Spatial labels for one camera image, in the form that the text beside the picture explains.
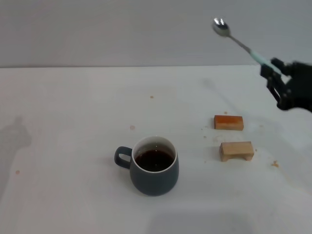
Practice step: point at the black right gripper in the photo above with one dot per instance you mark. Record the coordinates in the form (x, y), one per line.
(299, 87)

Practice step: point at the orange stained wooden block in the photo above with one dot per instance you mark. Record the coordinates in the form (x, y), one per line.
(228, 123)

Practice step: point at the plain notched wooden block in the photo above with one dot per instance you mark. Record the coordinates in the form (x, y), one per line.
(235, 150)

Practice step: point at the dark coffee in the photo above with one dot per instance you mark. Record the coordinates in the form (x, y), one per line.
(154, 159)

